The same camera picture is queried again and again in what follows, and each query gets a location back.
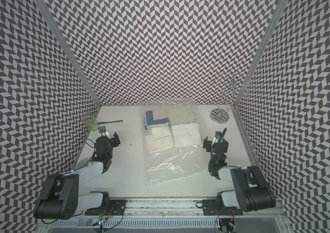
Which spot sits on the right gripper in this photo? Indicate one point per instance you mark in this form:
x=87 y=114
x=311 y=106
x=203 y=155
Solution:
x=207 y=144

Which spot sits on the aluminium front rail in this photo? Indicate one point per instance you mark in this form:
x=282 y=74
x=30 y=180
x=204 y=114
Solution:
x=174 y=207

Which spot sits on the purple handled utensil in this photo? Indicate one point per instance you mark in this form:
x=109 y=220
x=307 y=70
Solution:
x=108 y=122

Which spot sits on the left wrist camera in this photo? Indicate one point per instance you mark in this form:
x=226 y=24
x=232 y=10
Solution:
x=103 y=131

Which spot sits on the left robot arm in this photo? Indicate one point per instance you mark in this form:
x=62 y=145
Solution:
x=60 y=196

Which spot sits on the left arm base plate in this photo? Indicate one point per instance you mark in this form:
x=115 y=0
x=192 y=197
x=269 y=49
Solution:
x=113 y=208

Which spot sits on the chrome wire mug stand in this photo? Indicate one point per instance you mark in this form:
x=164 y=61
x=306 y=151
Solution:
x=229 y=85

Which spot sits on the blue and beige towel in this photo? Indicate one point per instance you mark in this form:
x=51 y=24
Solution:
x=156 y=118

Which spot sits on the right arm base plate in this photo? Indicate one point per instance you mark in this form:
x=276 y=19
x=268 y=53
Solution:
x=214 y=208

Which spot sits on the white cloth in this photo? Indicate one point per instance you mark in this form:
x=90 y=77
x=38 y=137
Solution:
x=186 y=135

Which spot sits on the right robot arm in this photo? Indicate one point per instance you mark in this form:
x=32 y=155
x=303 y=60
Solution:
x=250 y=192

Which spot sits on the clear plastic vacuum bag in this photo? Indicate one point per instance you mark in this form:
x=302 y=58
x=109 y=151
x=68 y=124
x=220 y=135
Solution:
x=174 y=163

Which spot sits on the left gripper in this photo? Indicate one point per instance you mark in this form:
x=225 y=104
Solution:
x=116 y=140

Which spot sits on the white towel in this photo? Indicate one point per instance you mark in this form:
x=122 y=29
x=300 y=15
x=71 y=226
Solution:
x=159 y=139

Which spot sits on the patterned plate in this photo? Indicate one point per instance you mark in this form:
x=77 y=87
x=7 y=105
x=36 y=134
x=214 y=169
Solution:
x=82 y=163

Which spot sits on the pale green towel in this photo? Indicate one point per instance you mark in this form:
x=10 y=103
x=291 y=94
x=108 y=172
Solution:
x=181 y=115

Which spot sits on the green glass cup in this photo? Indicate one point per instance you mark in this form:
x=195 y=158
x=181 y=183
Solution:
x=89 y=120

